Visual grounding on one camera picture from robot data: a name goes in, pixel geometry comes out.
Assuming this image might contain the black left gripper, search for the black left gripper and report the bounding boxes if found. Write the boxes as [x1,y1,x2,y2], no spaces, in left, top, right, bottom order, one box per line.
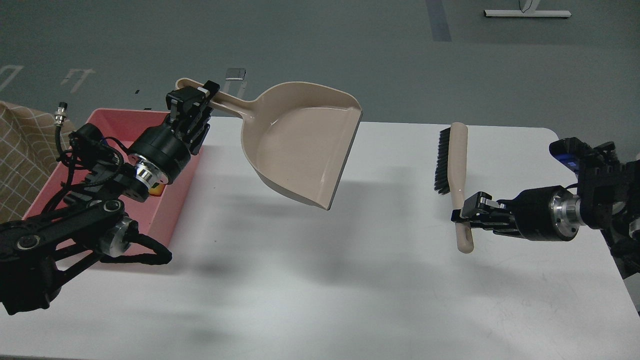
[128,80,220,186]

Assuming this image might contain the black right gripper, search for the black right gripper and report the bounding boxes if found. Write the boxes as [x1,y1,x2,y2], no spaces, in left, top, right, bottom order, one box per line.
[450,186,583,242]

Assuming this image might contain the beige hand brush black bristles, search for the beige hand brush black bristles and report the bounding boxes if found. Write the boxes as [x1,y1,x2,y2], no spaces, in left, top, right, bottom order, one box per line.
[433,122,475,255]

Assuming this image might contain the yellow green sponge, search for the yellow green sponge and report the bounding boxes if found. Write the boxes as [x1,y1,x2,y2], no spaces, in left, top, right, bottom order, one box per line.
[148,183,166,198]

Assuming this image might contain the beige plastic dustpan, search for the beige plastic dustpan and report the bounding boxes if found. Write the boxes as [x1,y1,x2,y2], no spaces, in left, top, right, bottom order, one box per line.
[208,81,363,210]

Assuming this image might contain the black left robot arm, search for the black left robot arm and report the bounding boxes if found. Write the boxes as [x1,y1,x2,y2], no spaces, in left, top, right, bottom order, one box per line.
[0,80,220,316]

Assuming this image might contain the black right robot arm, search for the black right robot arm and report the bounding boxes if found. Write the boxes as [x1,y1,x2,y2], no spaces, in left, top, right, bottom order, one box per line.
[451,137,639,278]

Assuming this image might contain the pink plastic bin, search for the pink plastic bin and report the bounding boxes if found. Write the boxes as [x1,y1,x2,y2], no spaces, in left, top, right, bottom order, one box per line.
[2,108,197,278]

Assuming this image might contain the silver floor plate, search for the silver floor plate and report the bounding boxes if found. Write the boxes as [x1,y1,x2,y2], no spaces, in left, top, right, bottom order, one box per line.
[225,67,247,82]

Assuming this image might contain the beige checkered cloth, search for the beige checkered cloth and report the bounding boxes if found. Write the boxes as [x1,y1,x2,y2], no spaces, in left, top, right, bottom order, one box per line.
[0,101,58,223]

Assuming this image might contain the white stand base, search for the white stand base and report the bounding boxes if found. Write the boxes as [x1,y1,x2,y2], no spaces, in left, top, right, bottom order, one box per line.
[483,0,572,19]

